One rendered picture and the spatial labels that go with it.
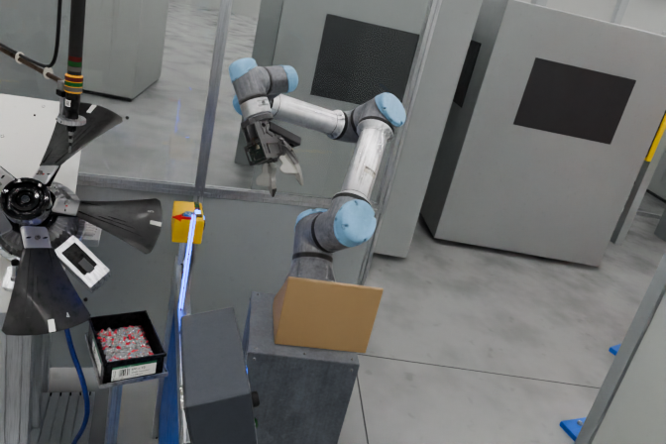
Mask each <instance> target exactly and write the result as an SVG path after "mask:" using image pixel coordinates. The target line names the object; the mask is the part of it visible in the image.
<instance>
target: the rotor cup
mask: <svg viewBox="0 0 666 444"><path fill-rule="evenodd" d="M23 195H28V196H29V197H30V200H29V201H28V202H22V201H21V197H22V196H23ZM51 201H52V204H53V205H51ZM55 201H56V196H55V195H54V194H53V193H52V192H51V191H50V190H48V188H47V187H46V186H45V185H44V184H43V183H42V182H40V181H39V180H37V179H34V178H30V177H21V178H17V179H14V180H12V181H10V182H9V183H8V184H7V185H6V186H5V187H4V188H3V189H2V191H1V194H0V206H1V210H3V212H4V213H5V214H4V215H5V216H6V218H7V219H8V221H9V222H10V224H11V225H12V227H13V229H12V231H14V232H15V233H17V234H20V231H19V226H34V227H46V228H47V229H48V230H50V229H51V228H52V227H53V225H54V224H55V223H56V221H57V219H58V216H52V215H51V214H52V208H53V206H54V204H55ZM29 221H32V222H33V224H30V222H29Z"/></svg>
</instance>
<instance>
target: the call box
mask: <svg viewBox="0 0 666 444"><path fill-rule="evenodd" d="M199 206H200V207H199V208H200V214H202V218H198V217H197V214H198V213H195V207H194V202H185V201H174V202H173V209H172V216H175V215H179V214H182V216H183V213H184V212H185V211H192V212H194V213H195V225H194V231H193V238H192V244H201V241H202V234H203V227H204V217H203V210H202V204H201V203H199ZM172 216H171V240H172V241H173V242H177V243H188V237H189V230H190V223H191V220H184V219H181V222H180V221H178V220H176V219H174V218H172Z"/></svg>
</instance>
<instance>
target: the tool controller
mask: <svg viewBox="0 0 666 444"><path fill-rule="evenodd" d="M179 334H180V349H181V369H182V385H180V386H179V390H180V395H183V398H181V399H180V407H181V409H182V410H184V414H185V419H186V424H187V429H188V434H189V439H190V444H258V440H257V432H256V423H255V416H254V410H253V408H256V407H259V405H260V401H259V395H258V392H257V391H256V390H255V391H251V389H250V384H249V379H248V372H247V366H246V361H245V356H244V351H243V346H242V341H241V336H240V331H239V326H238V321H237V317H236V313H235V309H234V307H227V308H222V309H217V310H211V311H206V312H201V313H195V314H190V315H185V316H182V317H181V318H180V331H179Z"/></svg>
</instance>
